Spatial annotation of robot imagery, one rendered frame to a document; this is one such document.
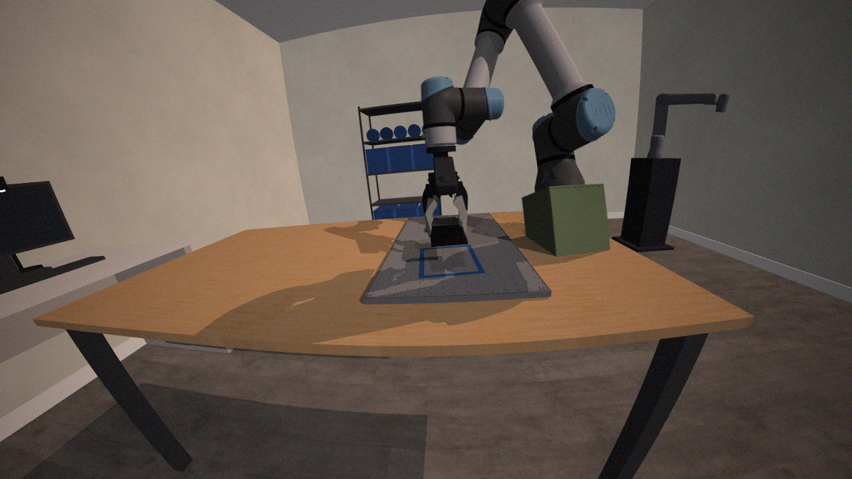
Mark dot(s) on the blue tape outline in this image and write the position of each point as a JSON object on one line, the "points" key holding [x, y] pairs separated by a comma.
{"points": [[421, 263]]}

